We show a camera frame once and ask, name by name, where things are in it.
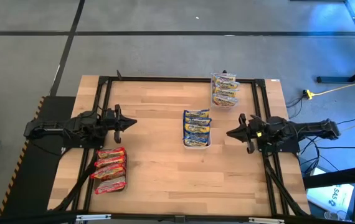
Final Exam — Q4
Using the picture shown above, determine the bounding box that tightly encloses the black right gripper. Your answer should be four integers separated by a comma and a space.
225, 113, 270, 155

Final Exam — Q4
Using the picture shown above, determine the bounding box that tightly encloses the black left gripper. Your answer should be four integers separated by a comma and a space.
102, 103, 138, 144

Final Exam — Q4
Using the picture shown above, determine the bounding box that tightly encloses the red beef noodle pack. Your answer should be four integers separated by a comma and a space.
94, 175, 128, 196
95, 146, 127, 160
93, 154, 128, 169
90, 162, 128, 182

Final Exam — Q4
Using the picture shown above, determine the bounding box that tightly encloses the blue soy sauce noodle pack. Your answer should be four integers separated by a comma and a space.
182, 108, 211, 119
183, 122, 212, 136
183, 131, 211, 142
183, 115, 212, 127

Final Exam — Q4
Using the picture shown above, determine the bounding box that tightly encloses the clear plastic bin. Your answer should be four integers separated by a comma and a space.
210, 72, 241, 111

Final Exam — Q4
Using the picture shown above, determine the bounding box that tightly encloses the white plastic bin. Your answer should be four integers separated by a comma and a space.
182, 108, 212, 151

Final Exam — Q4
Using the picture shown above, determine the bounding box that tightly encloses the smoky grey plastic bin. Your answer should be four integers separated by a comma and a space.
92, 147, 129, 195

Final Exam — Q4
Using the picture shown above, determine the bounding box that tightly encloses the black side table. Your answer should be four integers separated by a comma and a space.
303, 164, 355, 224

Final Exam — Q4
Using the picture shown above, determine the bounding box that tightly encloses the black hazard-striped floor mat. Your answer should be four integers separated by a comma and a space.
0, 95, 77, 217

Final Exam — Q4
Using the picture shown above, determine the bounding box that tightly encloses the white printed sign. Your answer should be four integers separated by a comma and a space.
306, 183, 355, 216

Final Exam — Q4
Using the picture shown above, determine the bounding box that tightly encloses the black crossbeam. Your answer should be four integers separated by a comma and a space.
0, 212, 355, 224

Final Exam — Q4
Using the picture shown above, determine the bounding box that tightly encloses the black aluminium table frame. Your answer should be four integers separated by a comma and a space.
51, 69, 311, 218

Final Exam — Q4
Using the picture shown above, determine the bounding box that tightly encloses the silver metal bracket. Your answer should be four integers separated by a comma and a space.
75, 213, 112, 222
248, 217, 285, 224

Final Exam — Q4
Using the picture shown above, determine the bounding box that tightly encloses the yellow extension cable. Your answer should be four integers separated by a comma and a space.
311, 75, 355, 98

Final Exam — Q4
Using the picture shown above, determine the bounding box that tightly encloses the black metal desk frame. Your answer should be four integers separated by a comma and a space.
289, 0, 355, 85

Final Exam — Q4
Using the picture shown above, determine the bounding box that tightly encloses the black power cable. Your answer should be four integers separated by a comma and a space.
315, 145, 355, 150

